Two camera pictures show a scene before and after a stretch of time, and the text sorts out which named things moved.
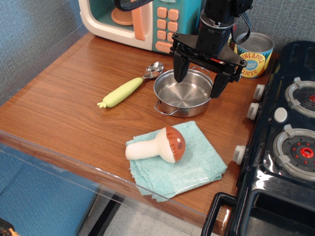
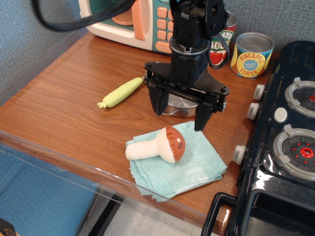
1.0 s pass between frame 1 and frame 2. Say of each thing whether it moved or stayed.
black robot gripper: moved
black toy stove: stayed
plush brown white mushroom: stayed
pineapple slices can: stayed
